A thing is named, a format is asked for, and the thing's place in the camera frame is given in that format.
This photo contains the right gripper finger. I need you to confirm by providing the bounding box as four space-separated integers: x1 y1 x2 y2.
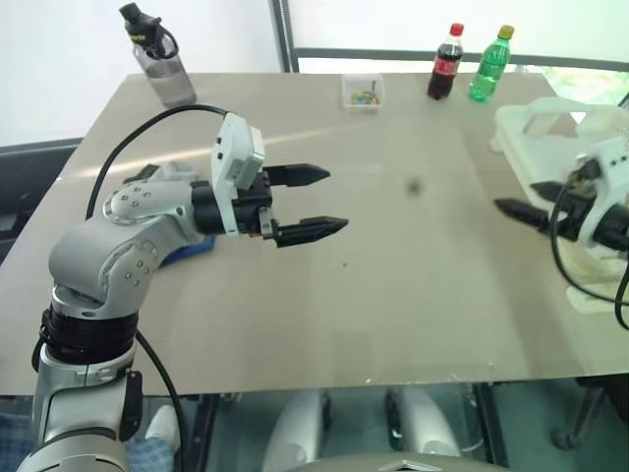
493 197 549 228
529 180 571 199

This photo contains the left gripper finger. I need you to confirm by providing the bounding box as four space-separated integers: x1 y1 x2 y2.
263 163 331 190
271 214 351 249

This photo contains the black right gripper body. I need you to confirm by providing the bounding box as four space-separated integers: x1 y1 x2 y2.
540 159 603 242

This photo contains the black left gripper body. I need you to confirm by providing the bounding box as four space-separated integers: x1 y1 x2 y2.
233 169 276 242

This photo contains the white plastic basket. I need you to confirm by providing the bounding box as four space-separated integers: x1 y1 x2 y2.
489 96 629 316

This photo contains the light grey sock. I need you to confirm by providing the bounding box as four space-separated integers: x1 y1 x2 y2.
156 161 200 186

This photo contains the dark black sock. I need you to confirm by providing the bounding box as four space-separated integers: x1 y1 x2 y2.
122 164 158 186

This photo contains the clear box of coloured clips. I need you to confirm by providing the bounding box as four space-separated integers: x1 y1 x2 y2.
341 72 385 115

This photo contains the green soda bottle yellow cap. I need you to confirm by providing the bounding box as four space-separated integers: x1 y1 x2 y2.
467 25 516 104

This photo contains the grey water bottle black lid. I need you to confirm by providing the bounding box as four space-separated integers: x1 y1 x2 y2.
119 2 198 109

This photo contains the cola bottle red cap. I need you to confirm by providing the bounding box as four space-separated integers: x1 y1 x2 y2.
426 22 466 102

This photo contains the dark stand leg with caster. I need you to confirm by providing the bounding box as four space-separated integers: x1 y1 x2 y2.
552 376 608 449

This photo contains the silver left robot leg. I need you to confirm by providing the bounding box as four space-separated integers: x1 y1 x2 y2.
259 390 333 472

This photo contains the silver robot leg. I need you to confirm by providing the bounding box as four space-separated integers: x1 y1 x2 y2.
384 387 463 458
259 390 333 472

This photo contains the silver right robot leg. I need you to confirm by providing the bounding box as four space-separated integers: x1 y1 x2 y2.
384 387 463 458

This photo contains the dark furniture beside table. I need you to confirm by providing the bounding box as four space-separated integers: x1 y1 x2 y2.
0 137 85 262

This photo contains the white shoe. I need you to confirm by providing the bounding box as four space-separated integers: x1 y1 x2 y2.
145 404 182 451

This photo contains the grey robot torso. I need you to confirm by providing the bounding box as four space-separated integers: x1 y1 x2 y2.
294 454 517 472

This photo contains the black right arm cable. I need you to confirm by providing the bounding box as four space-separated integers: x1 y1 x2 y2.
548 181 629 330

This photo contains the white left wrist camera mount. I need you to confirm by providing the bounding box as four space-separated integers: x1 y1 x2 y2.
209 111 267 239

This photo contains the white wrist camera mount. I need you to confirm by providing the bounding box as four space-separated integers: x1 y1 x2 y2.
209 111 267 239
574 137 629 247

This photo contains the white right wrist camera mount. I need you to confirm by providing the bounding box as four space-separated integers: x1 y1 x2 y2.
574 137 629 247

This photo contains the black table frame leg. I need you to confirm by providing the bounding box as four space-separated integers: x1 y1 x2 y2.
196 392 221 472
474 383 510 468

